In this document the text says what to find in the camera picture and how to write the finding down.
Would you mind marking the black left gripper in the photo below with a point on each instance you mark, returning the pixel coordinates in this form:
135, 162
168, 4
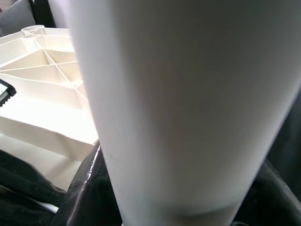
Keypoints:
5, 91

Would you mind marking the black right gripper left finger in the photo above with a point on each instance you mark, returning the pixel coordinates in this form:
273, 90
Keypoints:
89, 200

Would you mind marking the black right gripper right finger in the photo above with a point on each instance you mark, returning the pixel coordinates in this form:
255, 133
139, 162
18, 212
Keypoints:
275, 202

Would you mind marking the white plastic children table top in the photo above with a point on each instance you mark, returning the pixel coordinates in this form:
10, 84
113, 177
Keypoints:
35, 117

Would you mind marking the grey fabric cushion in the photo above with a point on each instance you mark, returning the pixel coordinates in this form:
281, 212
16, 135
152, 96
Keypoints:
14, 18

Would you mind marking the black cloth table cover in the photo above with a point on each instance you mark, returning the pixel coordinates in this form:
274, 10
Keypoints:
18, 179

